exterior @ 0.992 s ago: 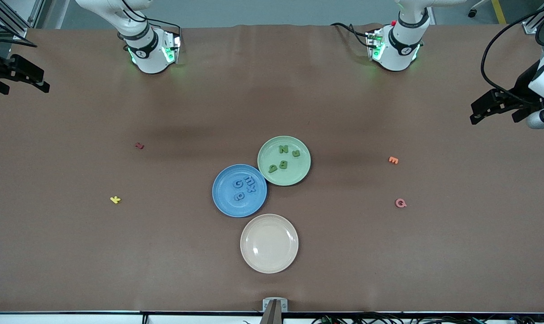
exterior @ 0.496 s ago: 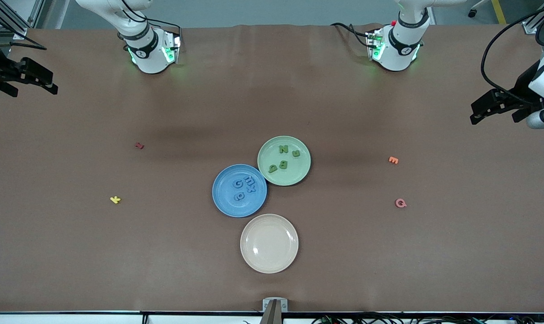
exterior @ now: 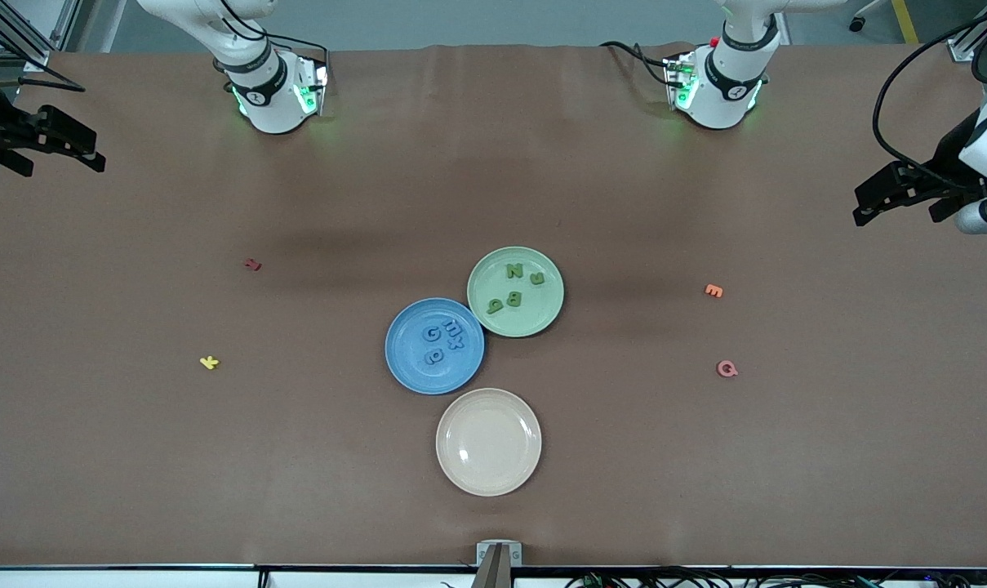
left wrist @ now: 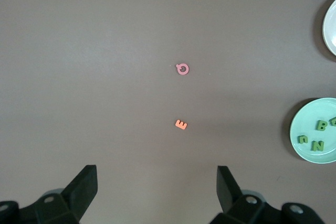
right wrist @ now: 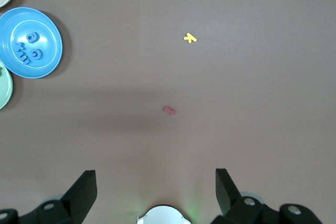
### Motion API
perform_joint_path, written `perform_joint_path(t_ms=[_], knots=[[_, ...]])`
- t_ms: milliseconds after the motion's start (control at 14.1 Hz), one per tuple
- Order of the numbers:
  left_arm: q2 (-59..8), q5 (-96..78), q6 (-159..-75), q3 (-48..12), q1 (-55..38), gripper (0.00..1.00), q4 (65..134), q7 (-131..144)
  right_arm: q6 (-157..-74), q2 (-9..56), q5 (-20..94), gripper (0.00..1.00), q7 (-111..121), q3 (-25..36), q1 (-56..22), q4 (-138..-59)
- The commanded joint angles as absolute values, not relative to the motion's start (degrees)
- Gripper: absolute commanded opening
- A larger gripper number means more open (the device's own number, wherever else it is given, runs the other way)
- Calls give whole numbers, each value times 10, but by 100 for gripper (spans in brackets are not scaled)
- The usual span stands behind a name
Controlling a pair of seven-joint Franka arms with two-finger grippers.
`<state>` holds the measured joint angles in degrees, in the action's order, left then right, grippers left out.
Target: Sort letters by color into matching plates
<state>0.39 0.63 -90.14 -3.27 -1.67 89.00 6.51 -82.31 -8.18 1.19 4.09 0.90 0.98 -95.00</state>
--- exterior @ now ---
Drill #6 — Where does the blue plate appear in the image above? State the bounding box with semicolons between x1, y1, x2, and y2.
385;297;486;396

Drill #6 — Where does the brown table cover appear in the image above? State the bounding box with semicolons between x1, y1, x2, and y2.
0;42;987;568

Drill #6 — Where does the beige plate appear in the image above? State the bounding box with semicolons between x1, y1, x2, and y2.
435;387;542;497

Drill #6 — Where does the aluminium frame profile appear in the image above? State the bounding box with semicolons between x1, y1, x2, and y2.
949;0;987;65
0;0;82;73

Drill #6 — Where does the green plate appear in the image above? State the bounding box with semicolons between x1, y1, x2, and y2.
467;246;565;338

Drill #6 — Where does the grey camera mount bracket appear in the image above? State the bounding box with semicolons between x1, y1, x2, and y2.
470;541;523;588

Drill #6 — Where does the black base cable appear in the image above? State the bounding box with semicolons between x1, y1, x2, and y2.
216;0;331;70
599;39;675;89

